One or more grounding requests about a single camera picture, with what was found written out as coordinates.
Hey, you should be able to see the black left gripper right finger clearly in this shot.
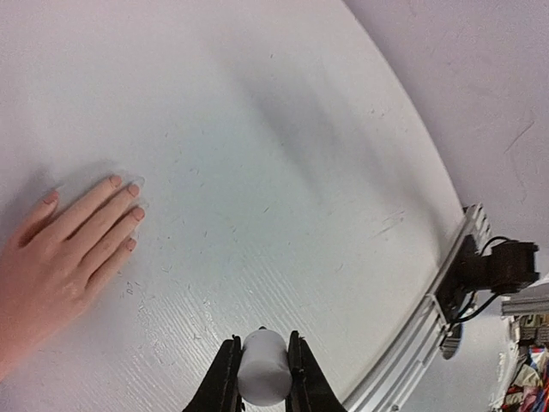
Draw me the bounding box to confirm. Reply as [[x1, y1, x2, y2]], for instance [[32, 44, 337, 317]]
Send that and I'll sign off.
[[286, 330, 346, 412]]

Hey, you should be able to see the aluminium table frame rail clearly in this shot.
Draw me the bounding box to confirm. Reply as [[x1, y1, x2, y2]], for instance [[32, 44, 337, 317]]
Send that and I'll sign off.
[[343, 203, 491, 411]]

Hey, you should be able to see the mannequin hand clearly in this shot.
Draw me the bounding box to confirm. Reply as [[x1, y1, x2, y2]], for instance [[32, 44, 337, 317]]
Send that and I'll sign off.
[[1, 175, 145, 378]]

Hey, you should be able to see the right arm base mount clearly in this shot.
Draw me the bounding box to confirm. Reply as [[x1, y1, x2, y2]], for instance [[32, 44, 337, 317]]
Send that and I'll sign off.
[[435, 235, 540, 324]]

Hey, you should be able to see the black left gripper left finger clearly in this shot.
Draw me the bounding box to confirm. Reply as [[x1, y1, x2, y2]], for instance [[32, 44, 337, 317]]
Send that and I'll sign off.
[[183, 336, 244, 412]]

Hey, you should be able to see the white nail polish cap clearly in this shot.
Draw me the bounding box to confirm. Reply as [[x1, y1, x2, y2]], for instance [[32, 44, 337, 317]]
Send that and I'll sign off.
[[237, 327, 293, 407]]

